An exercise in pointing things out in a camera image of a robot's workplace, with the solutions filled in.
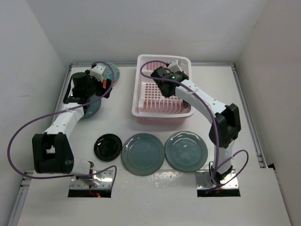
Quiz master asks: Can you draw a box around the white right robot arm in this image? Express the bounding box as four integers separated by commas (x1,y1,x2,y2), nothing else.
150,66,241,184

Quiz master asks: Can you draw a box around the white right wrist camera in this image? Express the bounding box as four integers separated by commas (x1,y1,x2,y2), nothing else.
167,58,182,73

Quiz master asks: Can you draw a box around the metal base plate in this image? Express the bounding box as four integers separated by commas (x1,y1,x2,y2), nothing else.
195,170,239,191
70,170,114,190

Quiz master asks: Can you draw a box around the red and teal plate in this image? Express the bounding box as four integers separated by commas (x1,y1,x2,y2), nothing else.
103,62,120,85

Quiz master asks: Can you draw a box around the white pink dish rack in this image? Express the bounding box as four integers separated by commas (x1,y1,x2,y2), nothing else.
132,54,194,125

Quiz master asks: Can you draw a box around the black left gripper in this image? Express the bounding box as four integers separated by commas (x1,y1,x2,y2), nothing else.
84,69,112,98

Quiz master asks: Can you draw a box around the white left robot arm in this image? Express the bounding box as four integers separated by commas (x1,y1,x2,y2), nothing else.
32,71,112,175

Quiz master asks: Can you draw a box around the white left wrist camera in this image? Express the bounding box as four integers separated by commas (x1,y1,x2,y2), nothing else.
90,65,106,82

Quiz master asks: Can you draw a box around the dark teal speckled plate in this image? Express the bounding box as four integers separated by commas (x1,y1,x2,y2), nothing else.
82,95,102,119

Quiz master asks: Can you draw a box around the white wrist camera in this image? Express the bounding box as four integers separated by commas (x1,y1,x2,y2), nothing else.
167,58,182,73
90,65,106,82

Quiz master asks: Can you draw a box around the aluminium frame rail right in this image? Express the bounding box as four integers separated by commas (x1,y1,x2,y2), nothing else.
231,64,276,170

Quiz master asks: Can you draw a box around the aluminium frame rail left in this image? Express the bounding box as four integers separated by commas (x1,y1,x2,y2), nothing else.
7,64,72,226

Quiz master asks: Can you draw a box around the aluminium frame rail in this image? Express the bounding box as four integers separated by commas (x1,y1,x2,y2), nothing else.
231,64,276,170
7,64,72,226

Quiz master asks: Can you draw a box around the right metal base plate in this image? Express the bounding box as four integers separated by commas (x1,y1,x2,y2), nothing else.
195,170,239,191

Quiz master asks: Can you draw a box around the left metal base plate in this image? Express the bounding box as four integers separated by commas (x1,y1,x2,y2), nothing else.
70,170,114,190

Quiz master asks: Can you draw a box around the grey-green plate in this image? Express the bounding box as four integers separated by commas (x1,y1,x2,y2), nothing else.
165,131,208,172
121,133,165,176

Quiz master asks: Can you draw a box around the black small plate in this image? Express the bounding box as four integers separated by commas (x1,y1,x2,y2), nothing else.
94,134,122,162

